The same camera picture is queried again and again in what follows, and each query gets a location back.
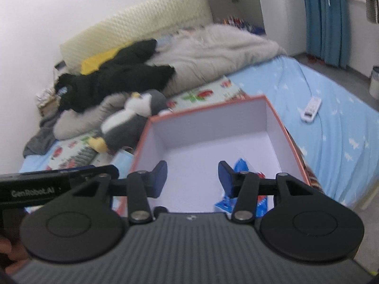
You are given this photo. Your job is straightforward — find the blue curtain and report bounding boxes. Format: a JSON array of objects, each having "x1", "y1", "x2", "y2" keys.
[{"x1": 300, "y1": 0, "x2": 352, "y2": 68}]

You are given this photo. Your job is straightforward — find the cream padded headboard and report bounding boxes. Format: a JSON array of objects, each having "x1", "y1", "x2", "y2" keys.
[{"x1": 59, "y1": 0, "x2": 214, "y2": 74}]

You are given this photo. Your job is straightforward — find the black white striped garment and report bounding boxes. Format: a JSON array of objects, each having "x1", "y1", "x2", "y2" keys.
[{"x1": 358, "y1": 0, "x2": 379, "y2": 24}]

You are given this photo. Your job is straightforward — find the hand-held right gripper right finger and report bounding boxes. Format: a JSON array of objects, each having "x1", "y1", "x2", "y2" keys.
[{"x1": 218, "y1": 160, "x2": 314, "y2": 223}]

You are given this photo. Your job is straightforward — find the person's left hand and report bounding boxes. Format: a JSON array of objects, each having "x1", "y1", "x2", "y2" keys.
[{"x1": 0, "y1": 238, "x2": 28, "y2": 273}]

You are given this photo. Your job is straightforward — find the black jacket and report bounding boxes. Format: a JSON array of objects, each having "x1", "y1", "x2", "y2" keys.
[{"x1": 55, "y1": 39, "x2": 175, "y2": 113}]

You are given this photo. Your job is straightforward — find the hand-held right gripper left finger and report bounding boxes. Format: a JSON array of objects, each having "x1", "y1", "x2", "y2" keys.
[{"x1": 71, "y1": 160, "x2": 168, "y2": 224}]

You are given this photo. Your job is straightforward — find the light blue face mask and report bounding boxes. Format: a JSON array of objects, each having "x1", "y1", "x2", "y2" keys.
[{"x1": 114, "y1": 146, "x2": 139, "y2": 178}]

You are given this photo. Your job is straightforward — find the fruit printed mat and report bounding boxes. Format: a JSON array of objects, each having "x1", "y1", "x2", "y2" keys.
[{"x1": 47, "y1": 75, "x2": 250, "y2": 170}]

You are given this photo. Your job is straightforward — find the grey penguin plush toy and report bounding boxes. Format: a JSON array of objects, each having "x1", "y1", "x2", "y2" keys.
[{"x1": 89, "y1": 90, "x2": 168, "y2": 153}]

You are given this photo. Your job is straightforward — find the yellow cloth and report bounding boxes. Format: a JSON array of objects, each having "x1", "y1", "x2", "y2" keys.
[{"x1": 81, "y1": 47, "x2": 126, "y2": 75}]

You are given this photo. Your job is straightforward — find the row of colourful books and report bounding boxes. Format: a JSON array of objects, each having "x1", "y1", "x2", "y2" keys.
[{"x1": 222, "y1": 16, "x2": 265, "y2": 34}]

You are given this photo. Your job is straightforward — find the dark grey cloth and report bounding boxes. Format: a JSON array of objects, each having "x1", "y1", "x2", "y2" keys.
[{"x1": 23, "y1": 115, "x2": 61, "y2": 158}]

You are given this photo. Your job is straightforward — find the grey fluffy blanket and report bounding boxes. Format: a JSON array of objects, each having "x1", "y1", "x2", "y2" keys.
[{"x1": 146, "y1": 24, "x2": 287, "y2": 96}]

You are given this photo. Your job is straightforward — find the orange cardboard box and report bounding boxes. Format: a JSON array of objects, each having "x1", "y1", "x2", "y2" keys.
[{"x1": 114, "y1": 95, "x2": 313, "y2": 216}]

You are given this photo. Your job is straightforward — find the blue snack packet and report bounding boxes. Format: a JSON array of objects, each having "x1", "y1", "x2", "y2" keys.
[{"x1": 214, "y1": 157, "x2": 268, "y2": 216}]

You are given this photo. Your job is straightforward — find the white remote control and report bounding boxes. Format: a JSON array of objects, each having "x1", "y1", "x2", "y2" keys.
[{"x1": 301, "y1": 96, "x2": 323, "y2": 122}]

